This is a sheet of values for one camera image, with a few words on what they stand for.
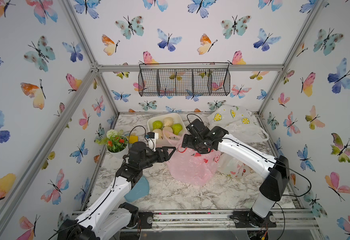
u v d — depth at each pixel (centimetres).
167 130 105
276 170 45
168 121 108
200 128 60
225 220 75
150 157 65
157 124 107
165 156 67
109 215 47
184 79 98
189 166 84
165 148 68
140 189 84
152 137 68
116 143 84
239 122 107
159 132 104
